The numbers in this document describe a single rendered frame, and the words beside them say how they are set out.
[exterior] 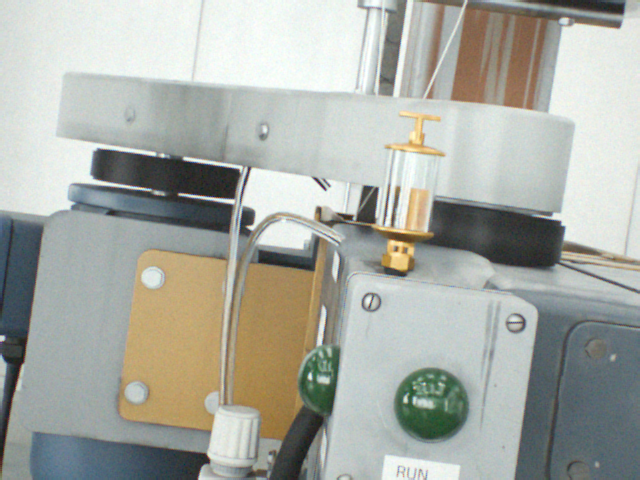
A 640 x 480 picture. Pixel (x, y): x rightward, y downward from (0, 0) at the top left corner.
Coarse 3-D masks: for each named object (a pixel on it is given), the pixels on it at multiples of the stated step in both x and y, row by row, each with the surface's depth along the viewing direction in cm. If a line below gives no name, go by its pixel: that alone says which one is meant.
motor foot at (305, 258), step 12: (312, 240) 108; (264, 252) 104; (276, 252) 104; (288, 252) 106; (300, 252) 108; (312, 252) 104; (276, 264) 110; (288, 264) 110; (300, 264) 110; (312, 264) 103
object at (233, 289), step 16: (240, 176) 84; (240, 192) 84; (240, 208) 84; (272, 224) 67; (304, 224) 66; (320, 224) 66; (256, 240) 69; (336, 240) 65; (240, 272) 71; (224, 288) 83; (240, 288) 72; (224, 304) 83; (240, 304) 74; (224, 320) 83; (224, 336) 83; (224, 352) 83; (224, 368) 78; (224, 384) 79; (224, 400) 80
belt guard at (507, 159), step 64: (64, 128) 99; (128, 128) 92; (192, 128) 86; (256, 128) 81; (320, 128) 76; (384, 128) 72; (448, 128) 69; (512, 128) 67; (448, 192) 68; (512, 192) 68
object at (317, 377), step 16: (320, 352) 53; (336, 352) 53; (304, 368) 53; (320, 368) 52; (336, 368) 52; (304, 384) 53; (320, 384) 52; (336, 384) 52; (304, 400) 53; (320, 400) 52
